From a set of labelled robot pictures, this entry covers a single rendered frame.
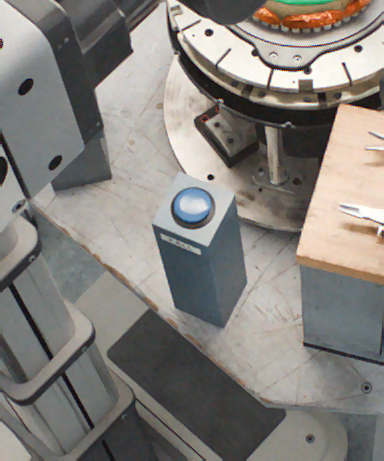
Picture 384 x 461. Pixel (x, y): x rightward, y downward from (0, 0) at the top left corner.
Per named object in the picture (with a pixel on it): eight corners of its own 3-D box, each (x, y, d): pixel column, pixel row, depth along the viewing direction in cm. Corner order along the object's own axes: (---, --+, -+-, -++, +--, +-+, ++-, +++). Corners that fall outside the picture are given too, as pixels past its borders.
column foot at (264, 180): (258, 163, 177) (258, 160, 177) (306, 176, 176) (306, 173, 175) (251, 183, 176) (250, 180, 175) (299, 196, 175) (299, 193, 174)
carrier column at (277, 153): (290, 172, 176) (285, 90, 158) (286, 189, 175) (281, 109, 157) (271, 170, 177) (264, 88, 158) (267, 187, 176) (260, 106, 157)
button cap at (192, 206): (184, 186, 151) (183, 182, 150) (217, 199, 150) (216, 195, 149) (168, 216, 149) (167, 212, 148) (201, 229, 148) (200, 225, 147)
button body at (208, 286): (198, 261, 174) (178, 171, 152) (248, 282, 173) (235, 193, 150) (174, 307, 172) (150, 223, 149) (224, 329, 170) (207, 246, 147)
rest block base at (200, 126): (224, 106, 181) (223, 99, 180) (259, 148, 178) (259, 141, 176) (193, 126, 181) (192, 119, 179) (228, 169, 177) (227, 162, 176)
